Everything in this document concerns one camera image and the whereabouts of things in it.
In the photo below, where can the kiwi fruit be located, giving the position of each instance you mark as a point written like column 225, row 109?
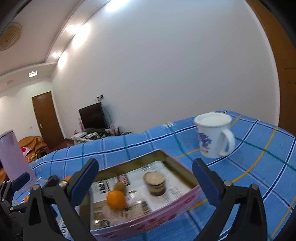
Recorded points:
column 119, row 186

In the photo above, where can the black television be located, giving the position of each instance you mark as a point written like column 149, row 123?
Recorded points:
column 93, row 116

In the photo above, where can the pink metal tin tray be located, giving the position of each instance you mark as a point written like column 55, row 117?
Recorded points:
column 143, row 211

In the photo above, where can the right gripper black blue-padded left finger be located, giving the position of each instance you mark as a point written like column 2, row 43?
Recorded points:
column 40, row 222

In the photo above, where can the lilac cylindrical container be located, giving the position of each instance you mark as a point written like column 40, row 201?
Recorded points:
column 13, row 161

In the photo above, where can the blue plaid tablecloth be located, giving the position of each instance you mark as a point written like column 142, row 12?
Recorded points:
column 264, row 155

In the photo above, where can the orange wooden armchair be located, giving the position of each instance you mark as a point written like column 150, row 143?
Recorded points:
column 33, row 148

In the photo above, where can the tv stand with clutter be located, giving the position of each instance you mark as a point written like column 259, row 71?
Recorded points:
column 92, row 134

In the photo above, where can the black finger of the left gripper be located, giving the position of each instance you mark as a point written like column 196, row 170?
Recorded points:
column 9, row 188

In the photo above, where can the large wooden door right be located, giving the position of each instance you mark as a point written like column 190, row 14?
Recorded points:
column 284, row 55

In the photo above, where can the round ceiling lamp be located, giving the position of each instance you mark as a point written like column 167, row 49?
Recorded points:
column 11, row 35

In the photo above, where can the brown wooden door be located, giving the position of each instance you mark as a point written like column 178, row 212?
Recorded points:
column 47, row 120

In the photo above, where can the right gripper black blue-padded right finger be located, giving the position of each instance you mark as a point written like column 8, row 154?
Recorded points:
column 244, row 202

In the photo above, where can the white floral mug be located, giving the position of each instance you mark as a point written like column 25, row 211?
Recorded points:
column 215, row 137

